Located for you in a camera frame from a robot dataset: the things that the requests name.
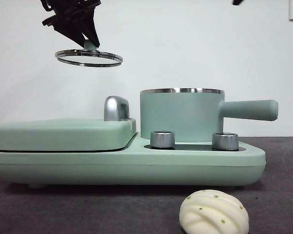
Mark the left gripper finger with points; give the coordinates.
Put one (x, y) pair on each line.
(92, 26)
(72, 28)

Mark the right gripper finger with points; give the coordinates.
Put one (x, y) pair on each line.
(238, 2)

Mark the glass lid with green knob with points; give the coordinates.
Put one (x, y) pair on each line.
(88, 45)

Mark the pleated bun with green specks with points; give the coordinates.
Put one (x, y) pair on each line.
(213, 214)

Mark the mint green steamer pot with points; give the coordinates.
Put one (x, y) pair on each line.
(180, 114)

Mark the mint green griddle cover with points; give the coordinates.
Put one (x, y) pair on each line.
(63, 134)

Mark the silver control knob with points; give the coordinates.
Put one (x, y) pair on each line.
(162, 140)
(225, 141)

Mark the mint green breakfast cooker base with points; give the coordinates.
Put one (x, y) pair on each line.
(136, 168)

